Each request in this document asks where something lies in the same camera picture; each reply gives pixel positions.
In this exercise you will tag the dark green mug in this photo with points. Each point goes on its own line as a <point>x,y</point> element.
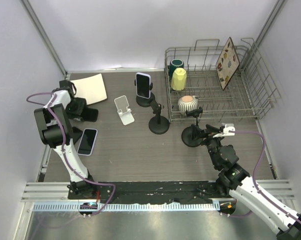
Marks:
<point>176,65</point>

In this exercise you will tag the black phone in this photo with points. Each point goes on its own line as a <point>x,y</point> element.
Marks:
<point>90,114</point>

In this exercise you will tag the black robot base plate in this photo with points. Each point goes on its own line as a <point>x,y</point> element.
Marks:
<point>148,192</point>

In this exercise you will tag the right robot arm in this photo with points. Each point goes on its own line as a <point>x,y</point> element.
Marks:
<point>233,180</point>

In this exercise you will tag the white folding phone stand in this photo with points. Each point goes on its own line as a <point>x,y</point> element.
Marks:
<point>123,110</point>

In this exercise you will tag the white slotted cable duct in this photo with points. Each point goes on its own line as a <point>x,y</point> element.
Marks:
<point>81,206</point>

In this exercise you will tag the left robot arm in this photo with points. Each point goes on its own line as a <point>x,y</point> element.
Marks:
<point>56,131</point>

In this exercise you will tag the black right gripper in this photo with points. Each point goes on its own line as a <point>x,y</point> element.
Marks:
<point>201,133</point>

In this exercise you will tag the lilac-case phone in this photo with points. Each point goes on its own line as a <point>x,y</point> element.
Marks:
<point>143,82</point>
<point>87,142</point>

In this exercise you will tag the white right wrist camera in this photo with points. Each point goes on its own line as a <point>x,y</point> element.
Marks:
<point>226,130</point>

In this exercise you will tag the black round-base phone stand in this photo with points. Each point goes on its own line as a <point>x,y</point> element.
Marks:
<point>158,124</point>

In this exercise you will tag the grey wire dish rack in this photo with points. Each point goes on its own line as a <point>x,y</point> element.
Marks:
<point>250,94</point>

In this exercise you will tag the white square plate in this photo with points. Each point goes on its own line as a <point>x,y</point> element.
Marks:
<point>92,89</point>

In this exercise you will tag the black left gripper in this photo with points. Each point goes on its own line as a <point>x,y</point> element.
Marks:
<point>82,105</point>

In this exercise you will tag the yellow faceted cup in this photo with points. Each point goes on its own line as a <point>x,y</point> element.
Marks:
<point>178,81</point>

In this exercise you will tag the floral square plate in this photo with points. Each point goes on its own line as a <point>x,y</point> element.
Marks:
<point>227,63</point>

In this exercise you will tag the striped white ceramic bowl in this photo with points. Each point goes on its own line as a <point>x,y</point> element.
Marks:
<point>187,103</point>

